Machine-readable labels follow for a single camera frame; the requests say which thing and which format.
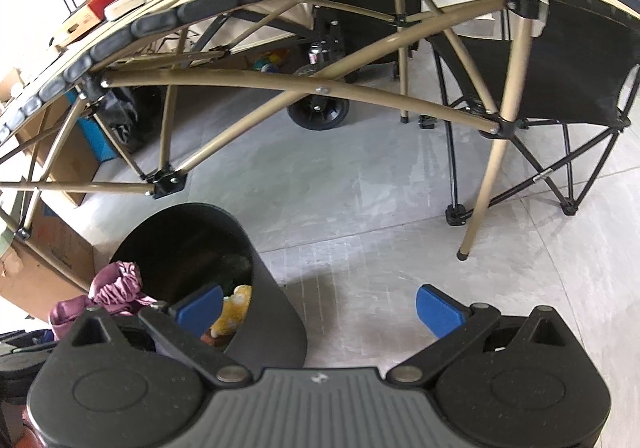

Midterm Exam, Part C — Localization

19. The large brown cardboard box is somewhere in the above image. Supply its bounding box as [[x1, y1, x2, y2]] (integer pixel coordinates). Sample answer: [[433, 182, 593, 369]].
[[0, 208, 97, 319]]

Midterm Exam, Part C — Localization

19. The colourful plastic toy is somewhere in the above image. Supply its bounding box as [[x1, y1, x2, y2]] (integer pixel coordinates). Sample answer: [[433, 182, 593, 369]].
[[255, 52, 288, 74]]

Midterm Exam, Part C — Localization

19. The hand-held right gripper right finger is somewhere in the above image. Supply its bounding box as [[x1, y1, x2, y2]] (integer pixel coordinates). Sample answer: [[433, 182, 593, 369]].
[[387, 284, 581, 386]]

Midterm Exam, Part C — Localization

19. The plain cardboard box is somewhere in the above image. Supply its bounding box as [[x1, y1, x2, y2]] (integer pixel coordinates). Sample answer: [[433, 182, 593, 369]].
[[20, 102, 101, 207]]

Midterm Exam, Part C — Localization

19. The black trash bin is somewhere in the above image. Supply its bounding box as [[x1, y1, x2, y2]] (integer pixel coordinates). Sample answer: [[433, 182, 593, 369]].
[[109, 202, 307, 371]]

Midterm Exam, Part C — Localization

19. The purple satin cloth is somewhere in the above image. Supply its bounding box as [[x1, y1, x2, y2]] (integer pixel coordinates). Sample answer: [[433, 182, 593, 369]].
[[48, 262, 168, 341]]

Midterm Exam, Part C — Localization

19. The black plastic bag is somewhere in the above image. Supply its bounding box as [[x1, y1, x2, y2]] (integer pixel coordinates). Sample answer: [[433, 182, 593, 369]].
[[95, 88, 146, 155]]

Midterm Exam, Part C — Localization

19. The yellow white plush toy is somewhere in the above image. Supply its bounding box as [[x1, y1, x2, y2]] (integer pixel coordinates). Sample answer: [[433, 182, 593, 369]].
[[202, 284, 253, 344]]

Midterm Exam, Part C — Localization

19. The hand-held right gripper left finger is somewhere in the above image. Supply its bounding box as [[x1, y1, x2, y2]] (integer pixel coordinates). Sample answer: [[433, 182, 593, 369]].
[[70, 284, 251, 386]]

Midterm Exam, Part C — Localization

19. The black folding chair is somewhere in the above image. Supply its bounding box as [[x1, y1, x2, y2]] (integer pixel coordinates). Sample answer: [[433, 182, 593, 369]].
[[430, 0, 640, 229]]

